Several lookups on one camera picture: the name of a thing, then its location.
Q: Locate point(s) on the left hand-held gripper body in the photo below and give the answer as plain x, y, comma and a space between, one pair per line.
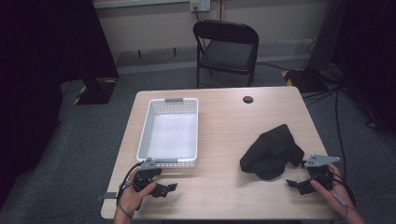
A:
146, 174

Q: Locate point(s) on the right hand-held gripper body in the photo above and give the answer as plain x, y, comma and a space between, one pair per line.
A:
319, 174

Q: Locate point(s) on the black cloth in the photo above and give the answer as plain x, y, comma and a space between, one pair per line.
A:
271, 152

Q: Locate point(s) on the white plastic basket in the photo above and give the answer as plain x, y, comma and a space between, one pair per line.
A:
171, 133

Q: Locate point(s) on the person's left hand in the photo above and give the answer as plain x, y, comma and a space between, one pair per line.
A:
134, 199

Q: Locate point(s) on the person's right hand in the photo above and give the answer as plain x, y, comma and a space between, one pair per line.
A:
336, 197

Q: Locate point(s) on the black stand base striped tape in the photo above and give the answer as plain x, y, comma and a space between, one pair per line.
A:
95, 91
306, 80

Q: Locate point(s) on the black curtain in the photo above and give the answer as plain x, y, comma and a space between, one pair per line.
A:
370, 56
37, 77

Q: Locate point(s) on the gray pillar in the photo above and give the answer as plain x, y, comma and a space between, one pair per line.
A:
327, 34

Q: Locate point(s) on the black folding chair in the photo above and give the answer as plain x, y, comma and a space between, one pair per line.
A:
229, 53

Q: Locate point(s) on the gray metal bracket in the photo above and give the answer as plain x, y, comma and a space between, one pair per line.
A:
107, 196

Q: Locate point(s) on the white wall socket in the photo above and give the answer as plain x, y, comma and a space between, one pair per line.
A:
200, 5

